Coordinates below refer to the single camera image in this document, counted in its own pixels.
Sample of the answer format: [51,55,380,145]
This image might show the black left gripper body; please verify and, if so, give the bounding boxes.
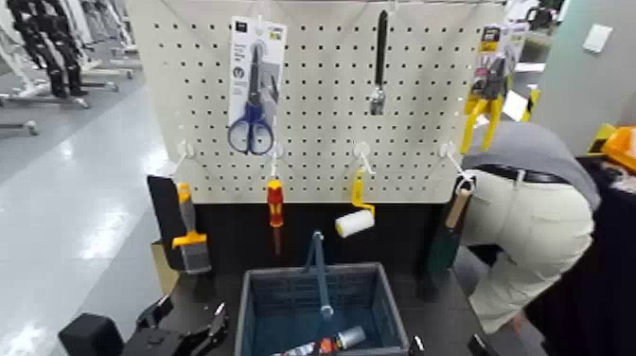
[121,325,200,356]

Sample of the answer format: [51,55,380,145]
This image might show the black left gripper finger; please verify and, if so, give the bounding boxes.
[190,302,231,356]
[134,294,173,330]

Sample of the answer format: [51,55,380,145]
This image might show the black wrench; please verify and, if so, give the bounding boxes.
[368,9,390,116]

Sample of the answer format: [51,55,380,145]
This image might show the blue grey plastic crate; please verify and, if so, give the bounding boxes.
[233,262,411,356]

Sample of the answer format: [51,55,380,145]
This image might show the brown cardboard piece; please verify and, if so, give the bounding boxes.
[150,240,181,295]

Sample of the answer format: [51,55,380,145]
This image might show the grey capped sealant tube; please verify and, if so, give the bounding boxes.
[270,325,367,356]

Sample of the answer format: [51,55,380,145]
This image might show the black stand backing panel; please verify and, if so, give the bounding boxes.
[192,201,449,279]

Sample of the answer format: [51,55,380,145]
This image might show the black flat panel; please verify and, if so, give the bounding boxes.
[147,174,189,272]

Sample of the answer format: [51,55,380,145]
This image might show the person in grey shirt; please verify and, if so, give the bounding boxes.
[459,120,602,335]

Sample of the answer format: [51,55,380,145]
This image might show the red and yellow screwdriver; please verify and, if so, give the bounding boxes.
[266,178,286,256]

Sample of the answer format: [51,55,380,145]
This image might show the black cloth covered table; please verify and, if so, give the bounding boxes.
[526,156,636,356]

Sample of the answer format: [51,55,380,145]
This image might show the white pegboard panel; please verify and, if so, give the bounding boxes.
[126,0,508,205]

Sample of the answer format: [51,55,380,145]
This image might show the white foam block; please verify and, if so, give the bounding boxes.
[502,90,530,123]

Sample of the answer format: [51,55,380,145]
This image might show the yellow plastic case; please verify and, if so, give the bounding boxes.
[587,123,636,172]

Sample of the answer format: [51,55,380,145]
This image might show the blue scissors in card package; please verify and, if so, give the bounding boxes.
[227,16,288,156]

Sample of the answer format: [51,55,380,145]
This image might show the black robot on stand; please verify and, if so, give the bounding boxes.
[6,0,91,98]

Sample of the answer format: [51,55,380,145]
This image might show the black background device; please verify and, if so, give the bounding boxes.
[525,5,558,31]

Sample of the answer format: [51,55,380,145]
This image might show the yellow handled scraper brush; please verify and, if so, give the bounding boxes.
[170,183,212,275]

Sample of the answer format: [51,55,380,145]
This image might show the blue crate carry handle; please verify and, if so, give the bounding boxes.
[304,229,335,319]

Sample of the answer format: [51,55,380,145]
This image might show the white paint roller yellow handle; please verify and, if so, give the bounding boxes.
[334,169,378,239]

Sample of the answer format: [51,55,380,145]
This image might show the green trowel wooden handle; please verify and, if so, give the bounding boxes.
[427,174,477,279]

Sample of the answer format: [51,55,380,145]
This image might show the yellow black striped post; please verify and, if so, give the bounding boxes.
[521,85,541,123]

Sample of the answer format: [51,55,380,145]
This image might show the white wall switch plate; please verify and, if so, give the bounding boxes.
[582,23,614,54]

